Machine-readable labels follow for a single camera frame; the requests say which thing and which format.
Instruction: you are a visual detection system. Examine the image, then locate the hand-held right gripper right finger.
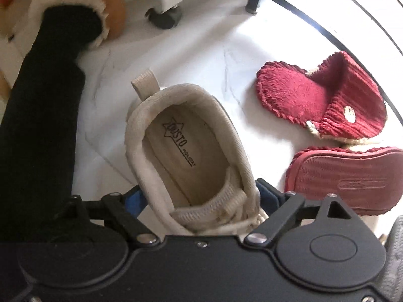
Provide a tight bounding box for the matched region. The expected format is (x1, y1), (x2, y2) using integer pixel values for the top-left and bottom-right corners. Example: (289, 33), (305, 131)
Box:
(246, 179), (362, 246)

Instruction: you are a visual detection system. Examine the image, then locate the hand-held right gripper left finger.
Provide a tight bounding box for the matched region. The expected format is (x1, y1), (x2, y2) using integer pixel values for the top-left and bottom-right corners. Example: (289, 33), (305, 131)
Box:
(55, 185), (159, 248)

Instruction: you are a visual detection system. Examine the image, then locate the beige chunky sneaker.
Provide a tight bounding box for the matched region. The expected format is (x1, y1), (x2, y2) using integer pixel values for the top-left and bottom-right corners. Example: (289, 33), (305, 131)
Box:
(124, 68), (270, 237)

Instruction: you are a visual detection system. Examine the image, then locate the red knit slipper with button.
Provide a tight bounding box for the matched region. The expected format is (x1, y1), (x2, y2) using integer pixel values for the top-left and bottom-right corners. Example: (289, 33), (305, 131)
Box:
(256, 51), (387, 147)

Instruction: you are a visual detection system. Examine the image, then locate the grey textured cloth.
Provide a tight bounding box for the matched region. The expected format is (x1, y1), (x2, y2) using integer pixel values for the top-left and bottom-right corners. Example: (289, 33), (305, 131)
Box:
(383, 216), (403, 302)

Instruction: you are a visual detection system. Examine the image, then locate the brown fur-lined slipper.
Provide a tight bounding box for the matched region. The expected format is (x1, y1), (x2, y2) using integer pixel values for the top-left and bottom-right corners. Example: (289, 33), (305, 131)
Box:
(8, 0), (127, 55)

